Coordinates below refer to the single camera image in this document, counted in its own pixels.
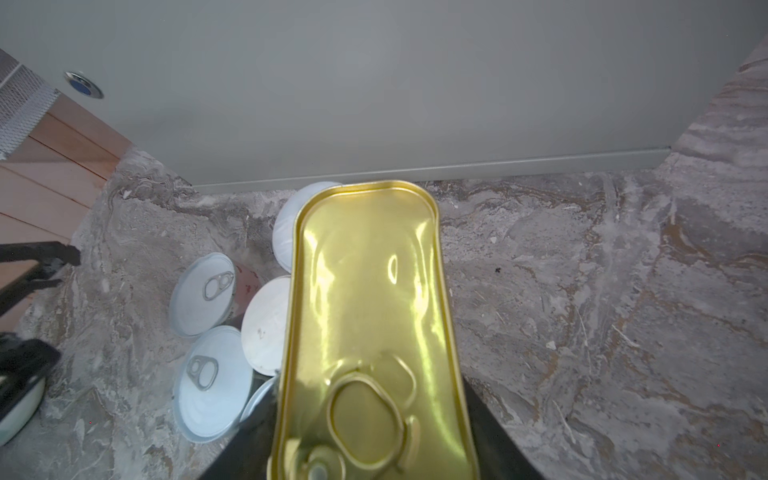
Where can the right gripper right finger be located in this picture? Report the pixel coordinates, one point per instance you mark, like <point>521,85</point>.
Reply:
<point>498,456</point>

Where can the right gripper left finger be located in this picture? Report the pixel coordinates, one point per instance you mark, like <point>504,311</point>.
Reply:
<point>247,454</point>

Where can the gold rectangular tin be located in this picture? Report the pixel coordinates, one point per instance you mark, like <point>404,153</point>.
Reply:
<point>371,386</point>

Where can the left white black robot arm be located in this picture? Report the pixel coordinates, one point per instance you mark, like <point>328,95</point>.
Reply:
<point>25,364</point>

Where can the grey metal cabinet counter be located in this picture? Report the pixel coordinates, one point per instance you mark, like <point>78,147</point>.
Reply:
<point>253,95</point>

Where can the orange label pull-tab can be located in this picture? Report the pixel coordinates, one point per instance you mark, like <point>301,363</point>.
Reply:
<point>262,395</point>

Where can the blue label can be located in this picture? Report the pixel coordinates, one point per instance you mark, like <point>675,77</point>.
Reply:
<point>213,386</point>

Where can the small orange can white lid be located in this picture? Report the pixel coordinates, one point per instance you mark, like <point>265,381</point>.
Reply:
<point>264,326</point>

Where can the red label can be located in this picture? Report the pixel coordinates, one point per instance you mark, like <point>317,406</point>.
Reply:
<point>215,290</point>

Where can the white wire mesh shelf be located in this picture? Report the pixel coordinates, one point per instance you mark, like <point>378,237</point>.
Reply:
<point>25,99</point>

